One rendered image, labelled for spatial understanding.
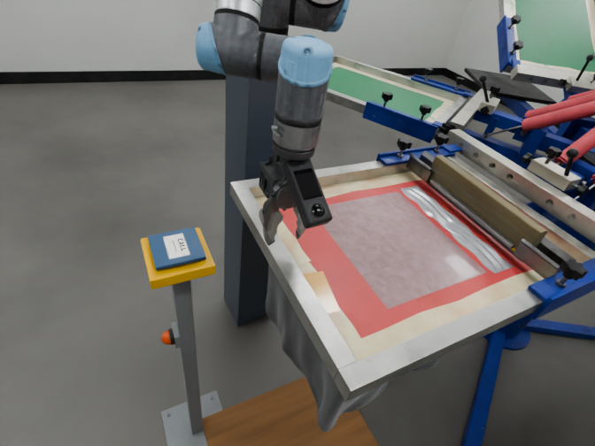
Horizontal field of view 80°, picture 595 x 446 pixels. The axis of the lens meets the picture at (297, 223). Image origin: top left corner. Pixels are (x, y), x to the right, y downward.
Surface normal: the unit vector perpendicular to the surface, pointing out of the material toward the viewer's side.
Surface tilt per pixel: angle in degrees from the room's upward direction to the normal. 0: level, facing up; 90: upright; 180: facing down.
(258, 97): 90
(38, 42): 90
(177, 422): 0
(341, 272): 0
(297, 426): 0
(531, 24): 32
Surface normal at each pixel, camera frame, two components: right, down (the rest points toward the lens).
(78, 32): 0.43, 0.62
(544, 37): 0.08, -0.31
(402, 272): 0.14, -0.76
